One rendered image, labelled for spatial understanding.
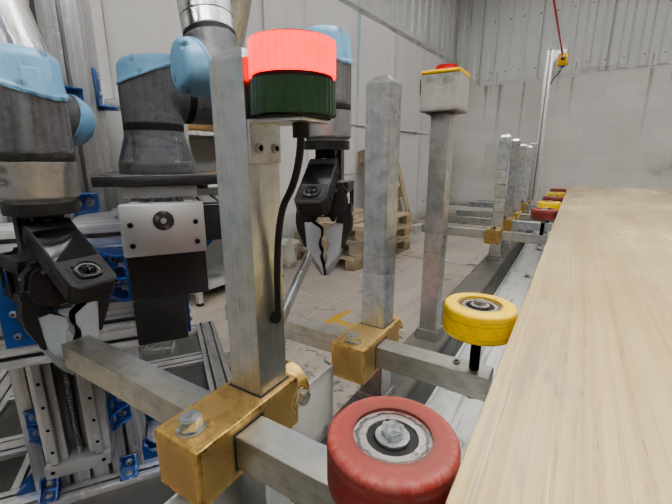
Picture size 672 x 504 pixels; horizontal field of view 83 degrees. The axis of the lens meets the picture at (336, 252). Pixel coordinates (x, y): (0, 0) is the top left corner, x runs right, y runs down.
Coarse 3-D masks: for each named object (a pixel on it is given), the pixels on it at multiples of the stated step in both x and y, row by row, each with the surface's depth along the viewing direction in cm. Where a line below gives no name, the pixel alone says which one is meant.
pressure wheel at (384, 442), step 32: (352, 416) 25; (384, 416) 25; (416, 416) 25; (352, 448) 22; (384, 448) 22; (416, 448) 22; (448, 448) 22; (352, 480) 20; (384, 480) 20; (416, 480) 20; (448, 480) 20
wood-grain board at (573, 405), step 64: (576, 192) 194; (640, 192) 194; (576, 256) 67; (640, 256) 67; (576, 320) 41; (640, 320) 41; (512, 384) 29; (576, 384) 29; (640, 384) 29; (512, 448) 23; (576, 448) 23; (640, 448) 23
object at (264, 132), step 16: (288, 112) 24; (304, 112) 25; (256, 128) 28; (272, 128) 29; (304, 128) 26; (256, 144) 28; (272, 144) 29; (304, 144) 27; (256, 160) 28; (272, 160) 30; (288, 192) 28; (272, 320) 32
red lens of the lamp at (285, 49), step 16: (272, 32) 23; (288, 32) 23; (304, 32) 23; (256, 48) 24; (272, 48) 23; (288, 48) 23; (304, 48) 23; (320, 48) 24; (256, 64) 24; (272, 64) 24; (288, 64) 23; (304, 64) 24; (320, 64) 24
